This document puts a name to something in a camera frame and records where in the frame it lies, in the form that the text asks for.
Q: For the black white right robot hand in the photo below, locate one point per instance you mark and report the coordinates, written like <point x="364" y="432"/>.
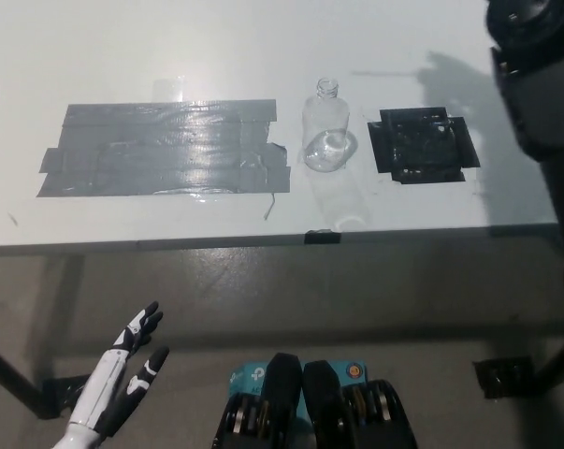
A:
<point x="510" y="18"/>

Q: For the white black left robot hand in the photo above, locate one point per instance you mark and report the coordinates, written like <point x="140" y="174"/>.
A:
<point x="108" y="383"/>

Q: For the clear plastic bottle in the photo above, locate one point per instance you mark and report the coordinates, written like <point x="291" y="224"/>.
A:
<point x="323" y="135"/>

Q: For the black table leg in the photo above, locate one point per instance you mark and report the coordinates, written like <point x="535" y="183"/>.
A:
<point x="557" y="365"/>
<point x="10" y="374"/>

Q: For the black tape square patch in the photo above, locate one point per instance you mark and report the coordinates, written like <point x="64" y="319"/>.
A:
<point x="422" y="145"/>

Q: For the small black tape strip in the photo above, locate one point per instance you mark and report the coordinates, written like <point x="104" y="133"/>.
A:
<point x="322" y="237"/>

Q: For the grey duct tape patch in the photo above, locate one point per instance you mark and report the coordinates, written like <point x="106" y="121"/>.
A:
<point x="169" y="149"/>

